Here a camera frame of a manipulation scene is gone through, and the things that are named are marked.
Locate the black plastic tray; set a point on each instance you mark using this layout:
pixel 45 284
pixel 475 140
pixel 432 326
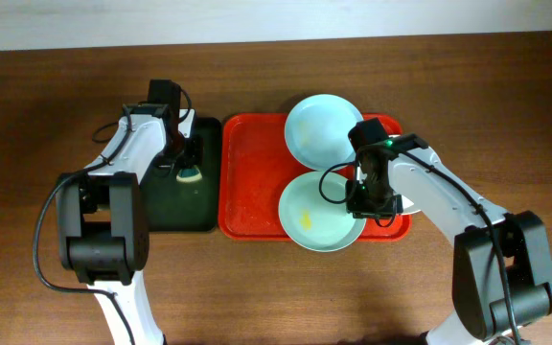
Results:
pixel 174 206

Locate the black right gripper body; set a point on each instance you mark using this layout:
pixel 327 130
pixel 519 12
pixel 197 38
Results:
pixel 369 200

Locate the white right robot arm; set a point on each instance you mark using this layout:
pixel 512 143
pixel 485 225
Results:
pixel 502 262

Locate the green yellow sponge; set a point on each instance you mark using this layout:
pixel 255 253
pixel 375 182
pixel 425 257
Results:
pixel 189 175

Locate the white plate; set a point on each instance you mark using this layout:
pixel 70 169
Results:
pixel 408 207

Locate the light green plate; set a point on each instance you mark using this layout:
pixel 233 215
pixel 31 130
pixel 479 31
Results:
pixel 313 222

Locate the light blue plate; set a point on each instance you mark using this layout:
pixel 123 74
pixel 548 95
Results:
pixel 316 131

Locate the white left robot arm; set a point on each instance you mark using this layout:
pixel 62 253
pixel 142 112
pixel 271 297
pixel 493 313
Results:
pixel 102 221

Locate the red plastic tray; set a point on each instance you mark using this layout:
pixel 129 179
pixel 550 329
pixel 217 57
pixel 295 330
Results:
pixel 256 166

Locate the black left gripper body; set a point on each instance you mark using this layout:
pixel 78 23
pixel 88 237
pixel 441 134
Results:
pixel 188 159

